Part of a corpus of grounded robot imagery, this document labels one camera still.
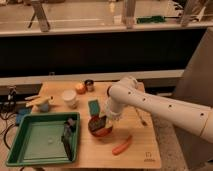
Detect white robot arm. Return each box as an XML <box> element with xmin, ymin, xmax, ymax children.
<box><xmin>105</xmin><ymin>77</ymin><xmax>213</xmax><ymax>143</ymax></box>

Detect red bowl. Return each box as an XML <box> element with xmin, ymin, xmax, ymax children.
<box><xmin>88</xmin><ymin>116</ymin><xmax>112</xmax><ymax>137</ymax></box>

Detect teal sponge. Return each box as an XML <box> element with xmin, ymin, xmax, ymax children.
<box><xmin>88</xmin><ymin>100</ymin><xmax>100</xmax><ymax>116</ymax></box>

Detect orange carrot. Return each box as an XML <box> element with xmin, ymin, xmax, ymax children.
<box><xmin>112</xmin><ymin>136</ymin><xmax>132</xmax><ymax>155</ymax></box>

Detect small dark can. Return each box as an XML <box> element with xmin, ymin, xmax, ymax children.
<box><xmin>84</xmin><ymin>79</ymin><xmax>94</xmax><ymax>92</ymax></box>

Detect orange fruit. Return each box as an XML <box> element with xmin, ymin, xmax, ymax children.
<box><xmin>75</xmin><ymin>83</ymin><xmax>86</xmax><ymax>94</ymax></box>

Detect black object in tray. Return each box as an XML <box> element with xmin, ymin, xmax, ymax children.
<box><xmin>61</xmin><ymin>118</ymin><xmax>76</xmax><ymax>160</ymax></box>

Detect white cup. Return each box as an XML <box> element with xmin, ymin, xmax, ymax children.
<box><xmin>61</xmin><ymin>90</ymin><xmax>77</xmax><ymax>109</ymax></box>

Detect blue and yellow toy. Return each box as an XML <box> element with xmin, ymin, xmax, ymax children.
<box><xmin>25</xmin><ymin>95</ymin><xmax>53</xmax><ymax>112</ymax></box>

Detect green plastic tray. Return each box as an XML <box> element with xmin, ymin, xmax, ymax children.
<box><xmin>6</xmin><ymin>112</ymin><xmax>80</xmax><ymax>167</ymax></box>

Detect blue cloth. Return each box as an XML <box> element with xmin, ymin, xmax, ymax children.
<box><xmin>15</xmin><ymin>108</ymin><xmax>31</xmax><ymax>126</ymax></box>

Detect green object on floor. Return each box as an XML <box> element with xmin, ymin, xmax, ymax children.
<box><xmin>136</xmin><ymin>15</ymin><xmax>166</xmax><ymax>24</ymax></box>

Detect black cables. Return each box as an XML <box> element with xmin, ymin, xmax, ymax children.
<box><xmin>0</xmin><ymin>85</ymin><xmax>18</xmax><ymax>151</ymax></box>

